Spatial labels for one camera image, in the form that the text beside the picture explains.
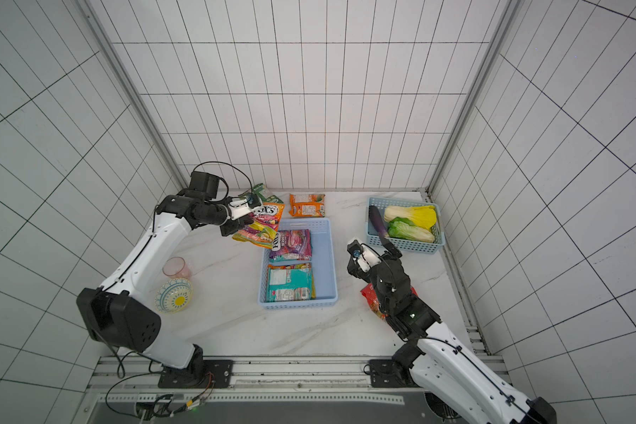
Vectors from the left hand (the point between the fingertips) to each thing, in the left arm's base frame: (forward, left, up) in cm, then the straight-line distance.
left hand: (243, 220), depth 81 cm
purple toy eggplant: (+16, -48, -19) cm, 54 cm away
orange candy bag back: (+25, -19, -21) cm, 37 cm away
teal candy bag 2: (-12, -14, -18) cm, 26 cm away
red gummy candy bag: (-18, -42, -19) cm, 49 cm away
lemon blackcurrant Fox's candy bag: (-1, -8, +1) cm, 8 cm away
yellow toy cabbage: (+14, -64, -13) cm, 67 cm away
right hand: (-8, -36, +2) cm, 37 cm away
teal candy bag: (-1, -13, -20) cm, 24 cm away
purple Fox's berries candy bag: (+2, -14, -16) cm, 22 cm away
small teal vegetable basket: (+7, -44, -18) cm, 48 cm away
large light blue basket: (-1, -26, -22) cm, 34 cm away
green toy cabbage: (+8, -56, -15) cm, 58 cm away
